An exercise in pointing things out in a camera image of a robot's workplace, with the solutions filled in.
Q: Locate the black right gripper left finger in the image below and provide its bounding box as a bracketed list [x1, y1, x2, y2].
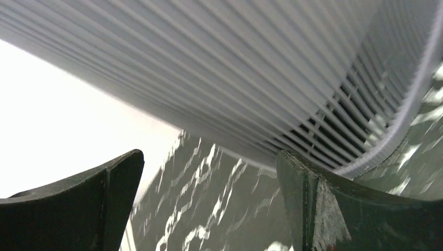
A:
[1, 149, 144, 250]

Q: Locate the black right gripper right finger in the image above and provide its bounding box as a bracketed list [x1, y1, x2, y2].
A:
[276, 151, 442, 250]

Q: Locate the grey mesh bin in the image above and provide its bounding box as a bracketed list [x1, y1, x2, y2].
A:
[1, 1, 442, 179]

